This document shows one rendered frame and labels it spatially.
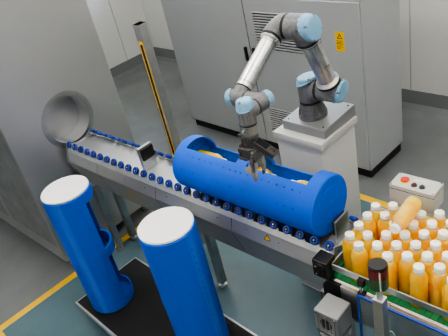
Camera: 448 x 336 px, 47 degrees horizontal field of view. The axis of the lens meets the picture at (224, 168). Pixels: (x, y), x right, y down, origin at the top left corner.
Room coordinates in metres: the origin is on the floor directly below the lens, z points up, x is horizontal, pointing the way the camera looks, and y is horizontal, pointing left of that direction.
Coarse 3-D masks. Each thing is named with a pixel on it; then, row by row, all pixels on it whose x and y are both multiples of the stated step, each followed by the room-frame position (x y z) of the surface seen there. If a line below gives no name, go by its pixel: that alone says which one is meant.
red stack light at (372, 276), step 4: (368, 268) 1.20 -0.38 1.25; (368, 272) 1.21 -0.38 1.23; (372, 272) 1.18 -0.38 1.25; (376, 272) 1.18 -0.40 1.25; (380, 272) 1.17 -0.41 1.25; (384, 272) 1.17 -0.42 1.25; (388, 272) 1.19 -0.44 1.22; (372, 276) 1.19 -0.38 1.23; (376, 276) 1.18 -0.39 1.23; (380, 276) 1.17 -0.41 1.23; (384, 276) 1.17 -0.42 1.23; (376, 280) 1.18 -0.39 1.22; (380, 280) 1.17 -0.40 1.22
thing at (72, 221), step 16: (48, 208) 2.44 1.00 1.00; (64, 208) 2.41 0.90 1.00; (80, 208) 2.43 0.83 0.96; (64, 224) 2.41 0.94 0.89; (80, 224) 2.42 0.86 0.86; (96, 224) 2.68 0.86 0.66; (64, 240) 2.44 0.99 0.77; (80, 240) 2.41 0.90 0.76; (96, 240) 2.44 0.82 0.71; (112, 240) 2.54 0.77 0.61; (80, 256) 2.41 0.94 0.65; (96, 256) 2.42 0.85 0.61; (112, 256) 2.68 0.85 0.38; (80, 272) 2.43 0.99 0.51; (96, 272) 2.41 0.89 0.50; (112, 272) 2.45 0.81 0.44; (96, 288) 2.41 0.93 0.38; (112, 288) 2.42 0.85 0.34; (128, 288) 2.59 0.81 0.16; (96, 304) 2.43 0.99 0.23; (112, 304) 2.41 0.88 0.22
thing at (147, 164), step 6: (144, 144) 2.76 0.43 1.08; (150, 144) 2.75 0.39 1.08; (138, 150) 2.71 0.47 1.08; (144, 150) 2.71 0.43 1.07; (150, 150) 2.74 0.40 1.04; (144, 156) 2.70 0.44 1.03; (150, 156) 2.73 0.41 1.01; (144, 162) 2.71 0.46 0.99; (150, 162) 2.74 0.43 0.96; (156, 162) 2.77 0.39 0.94; (144, 168) 2.71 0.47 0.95; (150, 168) 2.73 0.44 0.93
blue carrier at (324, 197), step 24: (192, 144) 2.43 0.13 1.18; (192, 168) 2.23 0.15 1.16; (216, 168) 2.12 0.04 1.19; (240, 168) 2.04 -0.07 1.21; (288, 168) 2.09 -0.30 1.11; (216, 192) 2.10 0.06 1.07; (240, 192) 1.97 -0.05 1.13; (264, 192) 1.87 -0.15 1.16; (288, 192) 1.79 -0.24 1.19; (312, 192) 1.73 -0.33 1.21; (336, 192) 1.80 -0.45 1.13; (288, 216) 1.76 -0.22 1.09; (312, 216) 1.68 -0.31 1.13; (336, 216) 1.78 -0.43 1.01
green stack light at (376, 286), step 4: (388, 276) 1.19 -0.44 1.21; (372, 280) 1.19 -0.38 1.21; (384, 280) 1.17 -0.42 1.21; (388, 280) 1.18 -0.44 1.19; (372, 284) 1.19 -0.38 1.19; (376, 284) 1.18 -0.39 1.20; (380, 284) 1.17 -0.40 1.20; (384, 284) 1.17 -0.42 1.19; (388, 284) 1.18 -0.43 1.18; (372, 288) 1.19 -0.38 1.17; (376, 288) 1.18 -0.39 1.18; (380, 288) 1.17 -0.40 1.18; (384, 288) 1.17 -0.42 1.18
